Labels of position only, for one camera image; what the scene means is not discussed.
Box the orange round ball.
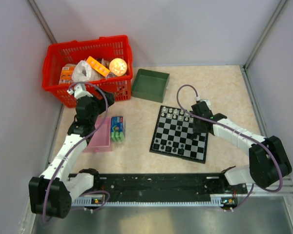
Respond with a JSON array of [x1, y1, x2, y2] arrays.
[[109, 58, 127, 76]]

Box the white slotted cable duct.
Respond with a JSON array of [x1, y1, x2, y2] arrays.
[[70, 195, 237, 208]]

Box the red plastic shopping basket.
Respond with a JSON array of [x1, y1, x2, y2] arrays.
[[42, 35, 133, 108]]

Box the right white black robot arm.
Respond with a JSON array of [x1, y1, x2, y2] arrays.
[[191, 98, 292, 193]]

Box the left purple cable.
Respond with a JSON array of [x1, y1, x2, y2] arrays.
[[42, 82, 110, 223]]

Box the black white chess board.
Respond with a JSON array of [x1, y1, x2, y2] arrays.
[[149, 105, 209, 164]]

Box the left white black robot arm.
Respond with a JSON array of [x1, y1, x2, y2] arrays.
[[28, 81, 115, 223]]

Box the orange punched cardboard box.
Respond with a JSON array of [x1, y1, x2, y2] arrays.
[[86, 56, 110, 78]]

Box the white plastic bag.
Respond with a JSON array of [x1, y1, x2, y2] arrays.
[[72, 60, 100, 82]]

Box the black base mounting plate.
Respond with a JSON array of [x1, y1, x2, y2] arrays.
[[68, 172, 249, 203]]

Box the dark green open box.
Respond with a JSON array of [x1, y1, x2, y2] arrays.
[[131, 68, 170, 103]]

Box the pink open drawer box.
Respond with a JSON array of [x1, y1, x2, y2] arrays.
[[84, 117, 112, 153]]

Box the blue green packaged item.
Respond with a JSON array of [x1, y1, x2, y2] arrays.
[[110, 116, 126, 142]]

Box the small orange carton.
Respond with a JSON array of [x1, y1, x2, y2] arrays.
[[59, 64, 76, 84]]

